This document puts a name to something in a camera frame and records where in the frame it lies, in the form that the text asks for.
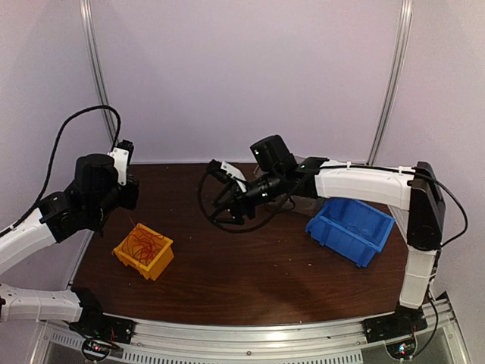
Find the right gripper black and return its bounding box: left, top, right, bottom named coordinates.
left=209, top=168, right=284, bottom=225

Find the blue cable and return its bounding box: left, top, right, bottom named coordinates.
left=343, top=223, right=371, bottom=238

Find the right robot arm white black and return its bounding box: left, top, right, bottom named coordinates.
left=206, top=135, right=446, bottom=335

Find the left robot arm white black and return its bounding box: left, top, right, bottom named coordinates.
left=1, top=147, right=139, bottom=337

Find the yellow plastic bin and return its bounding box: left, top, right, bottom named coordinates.
left=112, top=224, right=174, bottom=281

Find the clear grey plastic container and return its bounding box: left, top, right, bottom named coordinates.
left=253, top=155, right=327, bottom=217

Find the blue plastic bin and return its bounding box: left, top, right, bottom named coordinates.
left=305, top=198, right=395, bottom=268

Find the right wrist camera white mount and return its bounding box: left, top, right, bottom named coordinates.
left=207, top=159, right=247, bottom=193

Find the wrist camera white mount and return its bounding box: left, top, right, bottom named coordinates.
left=108, top=140, right=134, bottom=187
left=207, top=159, right=247, bottom=193

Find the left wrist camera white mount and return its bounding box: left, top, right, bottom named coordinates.
left=108, top=140, right=134, bottom=187

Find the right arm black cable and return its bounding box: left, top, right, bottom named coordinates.
left=196, top=168, right=304, bottom=233

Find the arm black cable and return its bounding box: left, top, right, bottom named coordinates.
left=196, top=168, right=304, bottom=233
left=0, top=105, right=123, bottom=232

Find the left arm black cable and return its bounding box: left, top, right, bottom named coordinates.
left=0, top=105, right=123, bottom=232

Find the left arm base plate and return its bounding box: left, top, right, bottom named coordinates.
left=69, top=310, right=136, bottom=344

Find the aluminium front rail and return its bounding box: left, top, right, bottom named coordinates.
left=28, top=298, right=471, bottom=363

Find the left aluminium corner post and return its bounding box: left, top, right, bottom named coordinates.
left=79, top=0, right=120, bottom=147

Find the aluminium corner post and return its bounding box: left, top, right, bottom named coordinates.
left=79, top=0, right=120, bottom=147
left=365, top=0, right=413, bottom=165

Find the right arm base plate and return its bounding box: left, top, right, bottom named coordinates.
left=363, top=312, right=427, bottom=344

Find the right aluminium corner post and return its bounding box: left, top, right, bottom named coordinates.
left=365, top=0, right=413, bottom=165

